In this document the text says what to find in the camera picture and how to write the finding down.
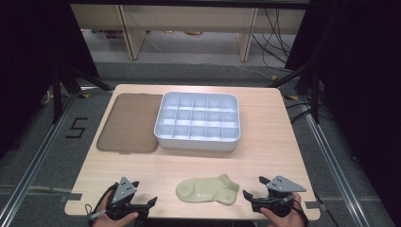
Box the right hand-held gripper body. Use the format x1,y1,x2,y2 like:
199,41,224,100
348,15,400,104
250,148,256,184
251,175,307,218

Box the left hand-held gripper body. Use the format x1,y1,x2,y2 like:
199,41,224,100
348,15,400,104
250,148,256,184
105,176,149,220

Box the pale green ankle sock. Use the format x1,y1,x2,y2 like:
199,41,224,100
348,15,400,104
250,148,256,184
175,173,240,206

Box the person's right hand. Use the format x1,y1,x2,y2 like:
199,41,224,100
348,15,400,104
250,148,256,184
259,191,305,227

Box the person's left hand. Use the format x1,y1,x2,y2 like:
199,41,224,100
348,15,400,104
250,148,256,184
90,190,140,227

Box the grey tape strip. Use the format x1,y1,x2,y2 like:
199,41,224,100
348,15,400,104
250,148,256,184
304,201,327,212
59,192,83,203

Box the brown translucent box lid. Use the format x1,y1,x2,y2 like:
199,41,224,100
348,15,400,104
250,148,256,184
96,93,164,155

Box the white divided storage box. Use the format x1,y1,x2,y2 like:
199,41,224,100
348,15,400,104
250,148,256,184
153,91,241,152

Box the black metal stand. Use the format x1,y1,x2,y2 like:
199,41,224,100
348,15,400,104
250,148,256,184
268,64,322,125
51,64,115,125

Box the black curtain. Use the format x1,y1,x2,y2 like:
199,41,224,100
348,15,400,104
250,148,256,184
0,0,100,159
285,0,401,227

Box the beige wooden desk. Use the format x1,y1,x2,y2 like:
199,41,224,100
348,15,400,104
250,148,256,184
69,4,307,62

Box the right hand-held gripper cable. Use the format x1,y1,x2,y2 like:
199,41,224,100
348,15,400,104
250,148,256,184
290,196,310,227

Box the hand-held gripper cable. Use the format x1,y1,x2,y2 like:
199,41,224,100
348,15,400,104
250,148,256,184
290,196,310,227
84,183,119,225

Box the left hand-held gripper cable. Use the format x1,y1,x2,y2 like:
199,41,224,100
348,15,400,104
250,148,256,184
84,183,119,225

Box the aluminium floor rail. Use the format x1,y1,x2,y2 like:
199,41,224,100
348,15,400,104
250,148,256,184
297,94,372,227
0,94,78,227

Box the white floor cable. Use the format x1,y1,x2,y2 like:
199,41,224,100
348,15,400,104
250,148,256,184
201,61,276,80

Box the black floor cables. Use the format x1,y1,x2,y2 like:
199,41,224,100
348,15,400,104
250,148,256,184
251,8,298,71

